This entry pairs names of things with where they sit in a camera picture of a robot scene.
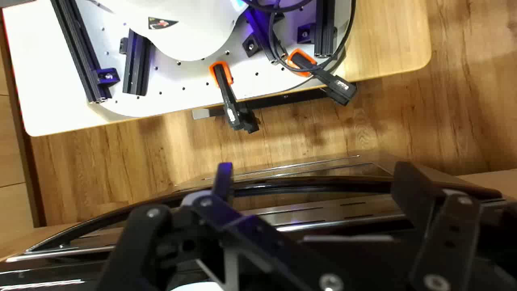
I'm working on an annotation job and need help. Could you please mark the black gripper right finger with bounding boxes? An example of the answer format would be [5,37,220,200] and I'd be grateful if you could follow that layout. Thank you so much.
[389,159,517,291]

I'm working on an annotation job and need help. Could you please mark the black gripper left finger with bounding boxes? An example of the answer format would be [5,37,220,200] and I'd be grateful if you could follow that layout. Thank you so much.
[95,159,336,291]

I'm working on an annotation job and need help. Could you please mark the black electric stove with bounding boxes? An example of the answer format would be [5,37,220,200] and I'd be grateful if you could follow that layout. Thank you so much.
[0,155,517,291]

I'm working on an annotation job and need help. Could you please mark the small grey block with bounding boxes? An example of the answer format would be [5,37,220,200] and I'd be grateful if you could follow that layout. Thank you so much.
[191,106,212,121]

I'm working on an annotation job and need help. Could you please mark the orange black bar clamp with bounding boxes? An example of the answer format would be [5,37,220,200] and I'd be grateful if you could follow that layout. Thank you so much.
[208,59,262,134]
[286,48,359,104]

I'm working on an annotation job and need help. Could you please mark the purple printed bracket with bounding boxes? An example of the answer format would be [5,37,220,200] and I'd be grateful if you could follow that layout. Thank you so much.
[241,33,265,56]
[95,66,121,87]
[294,22,317,45]

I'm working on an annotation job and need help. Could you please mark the black aluminium rail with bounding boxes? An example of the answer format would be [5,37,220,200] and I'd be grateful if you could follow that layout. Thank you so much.
[119,28,153,96]
[52,0,116,103]
[313,0,339,58]

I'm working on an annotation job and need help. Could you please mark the black base cable loop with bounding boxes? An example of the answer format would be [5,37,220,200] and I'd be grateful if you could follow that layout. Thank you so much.
[244,0,359,80]

